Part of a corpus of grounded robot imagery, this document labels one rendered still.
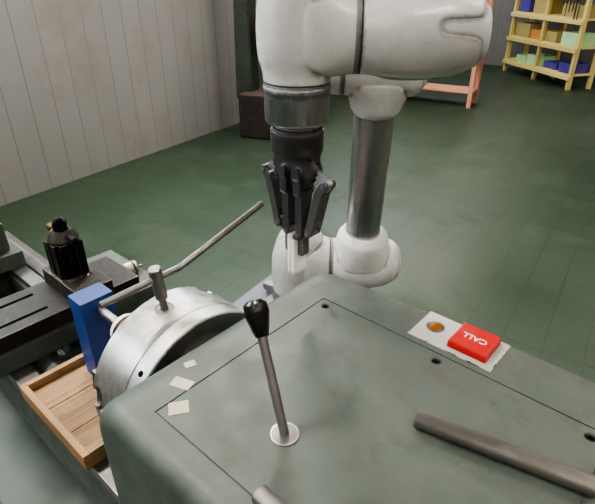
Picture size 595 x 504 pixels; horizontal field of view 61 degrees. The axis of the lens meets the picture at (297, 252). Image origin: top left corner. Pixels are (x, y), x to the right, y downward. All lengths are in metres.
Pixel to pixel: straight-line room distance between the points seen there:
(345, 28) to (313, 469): 0.51
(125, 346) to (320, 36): 0.58
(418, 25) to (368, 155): 0.69
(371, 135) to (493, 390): 0.73
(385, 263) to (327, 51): 0.96
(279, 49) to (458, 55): 0.21
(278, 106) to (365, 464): 0.45
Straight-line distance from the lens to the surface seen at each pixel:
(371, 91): 1.20
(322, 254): 1.50
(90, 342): 1.26
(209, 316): 0.88
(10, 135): 4.94
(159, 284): 0.87
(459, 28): 0.67
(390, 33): 0.65
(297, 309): 0.85
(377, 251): 1.47
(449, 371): 0.76
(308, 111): 0.67
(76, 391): 1.33
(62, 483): 1.62
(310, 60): 0.65
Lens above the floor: 1.75
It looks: 29 degrees down
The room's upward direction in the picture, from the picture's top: straight up
